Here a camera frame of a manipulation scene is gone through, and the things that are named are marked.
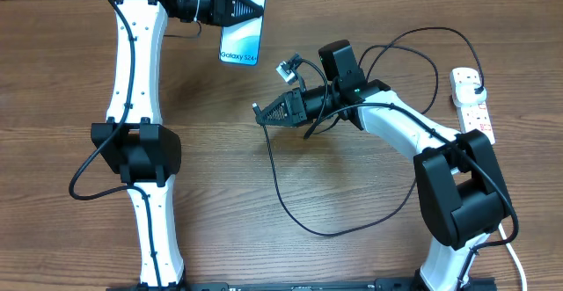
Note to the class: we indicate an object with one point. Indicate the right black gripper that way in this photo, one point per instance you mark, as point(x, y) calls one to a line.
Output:
point(296, 107)

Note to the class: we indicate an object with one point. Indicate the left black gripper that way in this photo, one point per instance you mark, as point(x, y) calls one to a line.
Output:
point(223, 0)

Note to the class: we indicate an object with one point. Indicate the blue screen smartphone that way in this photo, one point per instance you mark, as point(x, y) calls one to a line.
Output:
point(240, 43)

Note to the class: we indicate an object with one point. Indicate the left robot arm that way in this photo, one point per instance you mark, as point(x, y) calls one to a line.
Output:
point(133, 140)

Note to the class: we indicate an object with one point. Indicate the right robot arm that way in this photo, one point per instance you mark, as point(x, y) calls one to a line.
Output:
point(462, 194)

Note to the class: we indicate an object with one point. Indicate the white power strip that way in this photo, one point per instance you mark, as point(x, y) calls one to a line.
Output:
point(473, 116)

